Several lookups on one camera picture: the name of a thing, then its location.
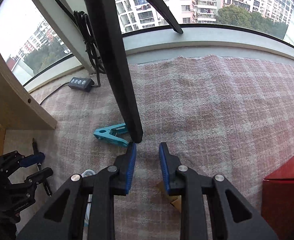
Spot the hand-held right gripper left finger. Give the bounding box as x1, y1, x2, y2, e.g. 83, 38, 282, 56
17, 142, 137, 240

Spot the white window frame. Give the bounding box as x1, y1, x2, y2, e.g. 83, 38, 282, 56
0, 0, 294, 85

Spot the brown cardboard piece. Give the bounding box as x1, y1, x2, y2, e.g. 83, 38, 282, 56
157, 181, 182, 212

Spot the black pen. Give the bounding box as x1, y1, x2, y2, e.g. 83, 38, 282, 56
32, 138, 53, 197

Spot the black power strip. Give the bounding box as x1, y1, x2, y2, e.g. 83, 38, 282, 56
68, 77, 95, 92

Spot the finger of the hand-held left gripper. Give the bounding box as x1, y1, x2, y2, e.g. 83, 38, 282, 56
8, 167, 54, 193
0, 151, 45, 174

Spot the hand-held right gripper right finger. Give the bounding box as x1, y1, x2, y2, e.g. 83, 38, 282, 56
159, 142, 279, 240

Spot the pink plaid blanket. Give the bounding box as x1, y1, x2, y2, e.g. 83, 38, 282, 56
29, 54, 294, 240

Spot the thin black cable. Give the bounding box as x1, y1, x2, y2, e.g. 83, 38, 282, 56
40, 82, 71, 105

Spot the teal plastic clip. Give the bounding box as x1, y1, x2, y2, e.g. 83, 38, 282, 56
93, 123, 130, 147

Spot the black tripod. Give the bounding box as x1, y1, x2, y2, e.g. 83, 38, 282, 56
80, 0, 184, 143

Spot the wooden shelf panel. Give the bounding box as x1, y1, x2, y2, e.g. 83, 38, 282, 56
0, 25, 58, 160

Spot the red box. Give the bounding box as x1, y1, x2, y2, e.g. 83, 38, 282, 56
261, 142, 294, 240

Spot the black coiled cable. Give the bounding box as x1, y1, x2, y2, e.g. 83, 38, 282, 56
73, 10, 105, 88

